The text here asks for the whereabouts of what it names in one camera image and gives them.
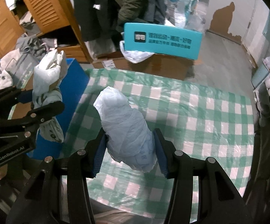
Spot white bag under teal box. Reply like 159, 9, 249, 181
119, 41, 154, 64

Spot white fluffy towel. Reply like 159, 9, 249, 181
0, 49, 21, 90

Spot blue clear plastic bag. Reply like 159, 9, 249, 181
165, 0, 199, 28

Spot dark hanging jackets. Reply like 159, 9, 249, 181
74, 0, 166, 42

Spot green checkered tablecloth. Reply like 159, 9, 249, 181
61, 69, 254, 219

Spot teal printed box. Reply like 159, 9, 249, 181
124, 23, 203, 60

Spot white plastic bag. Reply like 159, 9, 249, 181
32, 49, 68, 143
93, 86, 156, 172

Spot wooden louvered wardrobe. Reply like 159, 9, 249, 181
0, 0, 92, 64

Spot grey clothes pile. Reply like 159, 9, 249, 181
15, 34, 57, 57

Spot blue cardboard box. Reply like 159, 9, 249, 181
27, 58, 89, 160

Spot brown cardboard box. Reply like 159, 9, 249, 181
92, 52, 202, 80

